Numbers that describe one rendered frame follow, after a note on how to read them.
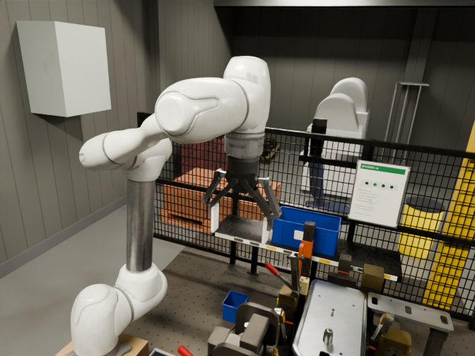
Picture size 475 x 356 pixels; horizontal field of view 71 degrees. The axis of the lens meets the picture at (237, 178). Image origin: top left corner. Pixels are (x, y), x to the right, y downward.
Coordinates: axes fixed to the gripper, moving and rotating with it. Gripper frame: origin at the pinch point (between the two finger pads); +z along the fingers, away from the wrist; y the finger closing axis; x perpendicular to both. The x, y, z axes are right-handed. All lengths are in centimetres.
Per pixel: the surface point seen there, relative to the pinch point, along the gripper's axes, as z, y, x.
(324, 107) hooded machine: 18, -34, 402
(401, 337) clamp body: 42, 47, 29
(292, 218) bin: 36, -2, 86
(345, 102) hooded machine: 8, -7, 404
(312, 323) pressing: 46, 19, 29
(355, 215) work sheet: 29, 27, 90
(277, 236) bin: 39, -6, 71
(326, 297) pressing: 46, 22, 45
